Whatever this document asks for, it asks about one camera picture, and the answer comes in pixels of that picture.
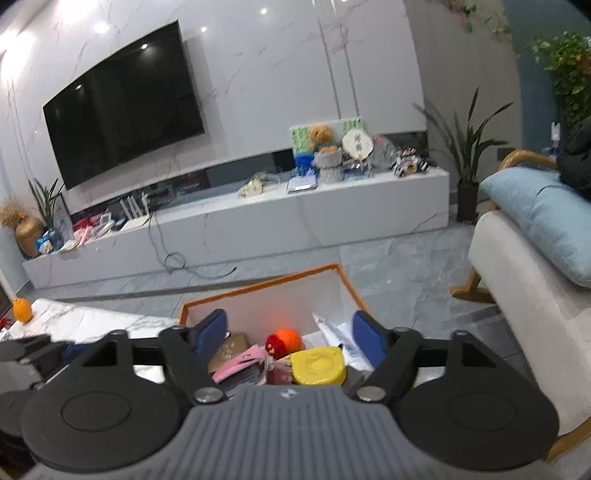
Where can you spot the white router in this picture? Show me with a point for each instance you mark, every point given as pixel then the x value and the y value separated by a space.
pixel 136 217

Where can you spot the peeled tangerine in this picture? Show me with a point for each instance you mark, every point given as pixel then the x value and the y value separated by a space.
pixel 21 310

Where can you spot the silver tablet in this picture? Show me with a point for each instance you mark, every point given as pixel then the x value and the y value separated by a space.
pixel 302 184

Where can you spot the light blue cushion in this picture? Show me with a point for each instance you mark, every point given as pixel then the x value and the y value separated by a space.
pixel 540 217

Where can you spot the white blue tissue pack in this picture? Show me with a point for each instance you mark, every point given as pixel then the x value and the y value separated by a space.
pixel 330 330

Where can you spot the hanging green plant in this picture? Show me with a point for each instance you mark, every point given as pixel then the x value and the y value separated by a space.
pixel 568 74

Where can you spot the pink wallet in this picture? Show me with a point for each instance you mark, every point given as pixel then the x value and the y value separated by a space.
pixel 240 364

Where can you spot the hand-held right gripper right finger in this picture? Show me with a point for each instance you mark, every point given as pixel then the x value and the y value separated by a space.
pixel 369 339

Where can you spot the small potted plant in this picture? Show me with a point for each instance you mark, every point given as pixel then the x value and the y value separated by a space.
pixel 46 203

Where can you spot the white marble tv cabinet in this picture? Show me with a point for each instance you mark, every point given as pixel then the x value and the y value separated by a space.
pixel 277 226

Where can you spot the black white brick toy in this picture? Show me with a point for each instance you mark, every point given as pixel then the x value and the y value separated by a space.
pixel 413 164

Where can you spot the decorative glass plate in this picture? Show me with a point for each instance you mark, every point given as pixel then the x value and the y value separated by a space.
pixel 384 152

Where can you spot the orange storage box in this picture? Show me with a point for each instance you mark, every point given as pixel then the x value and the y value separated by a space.
pixel 277 295

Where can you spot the black television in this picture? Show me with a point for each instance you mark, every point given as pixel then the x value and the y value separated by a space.
pixel 124 106

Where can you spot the yellow round case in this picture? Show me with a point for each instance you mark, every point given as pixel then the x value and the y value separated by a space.
pixel 318 367

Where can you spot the green picture card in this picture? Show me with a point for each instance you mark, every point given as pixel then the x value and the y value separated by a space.
pixel 300 138

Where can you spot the round white fan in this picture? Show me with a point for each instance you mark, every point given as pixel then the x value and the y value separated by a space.
pixel 357 144

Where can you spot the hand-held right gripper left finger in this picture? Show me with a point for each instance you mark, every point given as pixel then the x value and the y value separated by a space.
pixel 208 339

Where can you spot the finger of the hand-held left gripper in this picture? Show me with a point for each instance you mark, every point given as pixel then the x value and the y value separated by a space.
pixel 41 350

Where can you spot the crochet orange with red flower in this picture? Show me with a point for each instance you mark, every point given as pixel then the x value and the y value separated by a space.
pixel 286 344

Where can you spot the white wooden armchair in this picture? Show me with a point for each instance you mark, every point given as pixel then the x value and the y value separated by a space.
pixel 531 314

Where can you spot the brown teddy bear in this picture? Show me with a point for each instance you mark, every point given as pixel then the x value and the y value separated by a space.
pixel 321 136

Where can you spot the gold vase with dried flowers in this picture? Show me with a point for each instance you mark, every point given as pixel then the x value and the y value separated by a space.
pixel 27 230

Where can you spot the black jacket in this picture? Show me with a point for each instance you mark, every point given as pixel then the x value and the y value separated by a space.
pixel 577 166

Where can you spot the tall potted plant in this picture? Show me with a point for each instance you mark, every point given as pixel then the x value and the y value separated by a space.
pixel 466 152

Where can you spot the brown cardboard box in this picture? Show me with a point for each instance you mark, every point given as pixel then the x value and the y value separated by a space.
pixel 231 348

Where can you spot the grey knitted basket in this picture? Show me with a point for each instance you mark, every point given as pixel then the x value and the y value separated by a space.
pixel 328 166

